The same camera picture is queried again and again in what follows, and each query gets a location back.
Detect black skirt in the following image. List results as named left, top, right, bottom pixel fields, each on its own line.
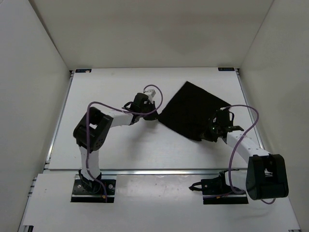
left=158, top=81, right=230, bottom=142

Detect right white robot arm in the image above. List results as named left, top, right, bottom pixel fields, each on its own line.
left=202, top=107, right=289, bottom=201

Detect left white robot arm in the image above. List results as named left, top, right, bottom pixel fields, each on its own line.
left=73, top=89, right=158, bottom=199

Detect right blue corner label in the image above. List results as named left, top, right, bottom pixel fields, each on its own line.
left=218, top=67, right=235, bottom=72

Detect blue corner label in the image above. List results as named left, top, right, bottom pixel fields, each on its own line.
left=218, top=67, right=235, bottom=72
left=75, top=69, right=92, bottom=73

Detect left blue corner label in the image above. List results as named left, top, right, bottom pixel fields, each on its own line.
left=75, top=69, right=92, bottom=73

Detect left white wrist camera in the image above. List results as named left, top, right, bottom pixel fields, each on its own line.
left=143, top=89, right=156, bottom=101

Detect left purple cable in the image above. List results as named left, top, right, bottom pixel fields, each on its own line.
left=85, top=84, right=164, bottom=198

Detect right aluminium side rail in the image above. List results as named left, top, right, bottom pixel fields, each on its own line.
left=232, top=69, right=269, bottom=162

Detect aluminium side rail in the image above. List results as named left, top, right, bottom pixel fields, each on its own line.
left=232, top=69, right=269, bottom=162
left=43, top=70, right=75, bottom=170

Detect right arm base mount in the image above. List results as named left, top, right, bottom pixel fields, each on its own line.
left=189, top=171, right=249, bottom=205

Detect left aluminium side rail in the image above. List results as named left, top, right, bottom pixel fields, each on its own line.
left=43, top=70, right=75, bottom=170

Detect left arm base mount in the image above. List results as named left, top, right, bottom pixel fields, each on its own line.
left=70, top=175, right=116, bottom=203

